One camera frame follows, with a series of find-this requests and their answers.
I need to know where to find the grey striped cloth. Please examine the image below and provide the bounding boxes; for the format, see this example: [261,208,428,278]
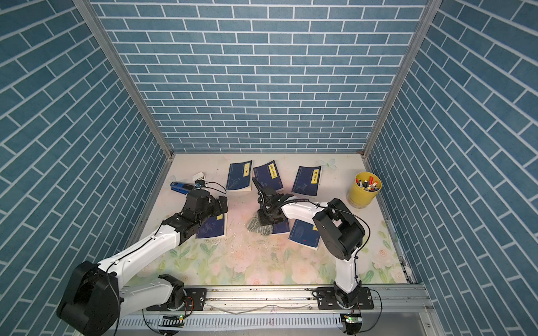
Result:
[246,216,273,236]

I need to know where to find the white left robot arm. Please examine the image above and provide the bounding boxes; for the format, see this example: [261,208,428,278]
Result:
[56,189,228,335]

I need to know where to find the yellow pen cup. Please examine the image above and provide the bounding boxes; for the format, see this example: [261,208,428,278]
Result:
[347,172,382,208]

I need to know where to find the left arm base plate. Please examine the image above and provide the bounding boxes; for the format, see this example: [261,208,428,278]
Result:
[146,287,207,312]

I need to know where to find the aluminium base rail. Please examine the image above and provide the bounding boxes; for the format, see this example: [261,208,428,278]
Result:
[117,283,434,316]

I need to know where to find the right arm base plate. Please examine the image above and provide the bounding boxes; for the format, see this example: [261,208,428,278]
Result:
[312,285,374,310]

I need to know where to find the pens in cup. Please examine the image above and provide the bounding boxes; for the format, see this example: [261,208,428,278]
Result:
[355,176,380,193]

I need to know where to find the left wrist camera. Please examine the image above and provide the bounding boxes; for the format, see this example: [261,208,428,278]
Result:
[195,179,206,188]

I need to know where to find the blue book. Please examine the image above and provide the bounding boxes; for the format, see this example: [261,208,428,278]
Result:
[254,160,284,191]
[226,160,252,192]
[291,166,322,196]
[196,214,226,239]
[289,220,320,250]
[271,219,290,235]

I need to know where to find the blue black stapler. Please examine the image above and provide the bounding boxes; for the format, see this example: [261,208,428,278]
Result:
[170,181,195,195]

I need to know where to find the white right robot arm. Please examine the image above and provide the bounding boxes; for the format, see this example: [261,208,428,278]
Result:
[247,178,371,308]

